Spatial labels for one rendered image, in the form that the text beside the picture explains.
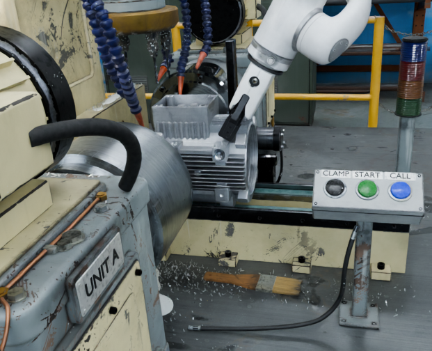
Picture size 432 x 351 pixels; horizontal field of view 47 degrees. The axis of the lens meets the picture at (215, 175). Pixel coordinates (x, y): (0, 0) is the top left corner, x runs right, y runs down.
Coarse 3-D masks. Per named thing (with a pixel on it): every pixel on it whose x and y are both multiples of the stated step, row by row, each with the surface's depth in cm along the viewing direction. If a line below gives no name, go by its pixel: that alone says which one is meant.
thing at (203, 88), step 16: (192, 64) 134; (208, 64) 134; (224, 64) 138; (176, 80) 128; (192, 80) 127; (208, 80) 126; (224, 80) 128; (240, 80) 137; (160, 96) 131; (224, 96) 127; (224, 112) 128
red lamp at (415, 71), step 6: (402, 66) 121; (408, 66) 119; (414, 66) 119; (420, 66) 119; (402, 72) 121; (408, 72) 120; (414, 72) 119; (420, 72) 120; (402, 78) 121; (408, 78) 120; (414, 78) 120; (420, 78) 120
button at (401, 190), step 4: (396, 184) 79; (400, 184) 78; (404, 184) 78; (392, 188) 78; (396, 188) 78; (400, 188) 78; (404, 188) 78; (408, 188) 78; (392, 192) 78; (396, 192) 78; (400, 192) 78; (404, 192) 78; (408, 192) 78; (396, 196) 78; (400, 196) 78; (404, 196) 77
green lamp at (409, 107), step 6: (402, 102) 123; (408, 102) 122; (414, 102) 122; (420, 102) 123; (396, 108) 127; (402, 108) 124; (408, 108) 123; (414, 108) 123; (420, 108) 124; (402, 114) 124; (408, 114) 123; (414, 114) 123
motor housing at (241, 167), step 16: (240, 128) 103; (192, 144) 104; (208, 144) 103; (256, 144) 116; (192, 160) 102; (208, 160) 102; (240, 160) 101; (256, 160) 116; (192, 176) 104; (208, 176) 103; (224, 176) 103; (240, 176) 102; (256, 176) 115; (208, 192) 105
